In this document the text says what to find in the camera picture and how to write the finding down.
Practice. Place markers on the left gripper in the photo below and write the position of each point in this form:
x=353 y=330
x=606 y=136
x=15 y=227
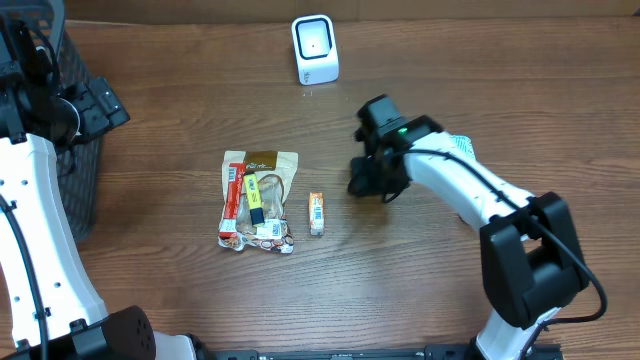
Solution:
x=97 y=120

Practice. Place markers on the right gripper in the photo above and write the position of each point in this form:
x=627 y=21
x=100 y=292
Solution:
x=365 y=187

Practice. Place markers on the orange snack packet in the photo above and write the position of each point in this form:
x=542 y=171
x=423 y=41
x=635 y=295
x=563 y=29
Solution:
x=316 y=214

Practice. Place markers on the teal snack packet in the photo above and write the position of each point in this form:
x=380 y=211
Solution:
x=464 y=143

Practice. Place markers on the brown snack pouch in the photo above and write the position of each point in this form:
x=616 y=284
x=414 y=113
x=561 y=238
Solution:
x=275 y=171

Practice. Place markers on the yellow black item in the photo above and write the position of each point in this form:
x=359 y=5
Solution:
x=253 y=196

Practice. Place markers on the red item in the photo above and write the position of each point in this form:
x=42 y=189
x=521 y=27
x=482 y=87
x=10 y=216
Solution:
x=236 y=173

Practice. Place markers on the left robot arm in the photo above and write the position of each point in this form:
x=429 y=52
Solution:
x=56 y=311

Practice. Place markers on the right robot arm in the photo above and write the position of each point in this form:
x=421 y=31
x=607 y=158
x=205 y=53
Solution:
x=532 y=265

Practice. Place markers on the white barcode scanner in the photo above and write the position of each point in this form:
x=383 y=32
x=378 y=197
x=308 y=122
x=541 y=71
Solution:
x=316 y=50

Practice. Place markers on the grey plastic mesh basket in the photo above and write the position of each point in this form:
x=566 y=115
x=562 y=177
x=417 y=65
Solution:
x=77 y=169

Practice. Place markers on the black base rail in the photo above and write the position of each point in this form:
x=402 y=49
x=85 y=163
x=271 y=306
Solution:
x=430 y=352

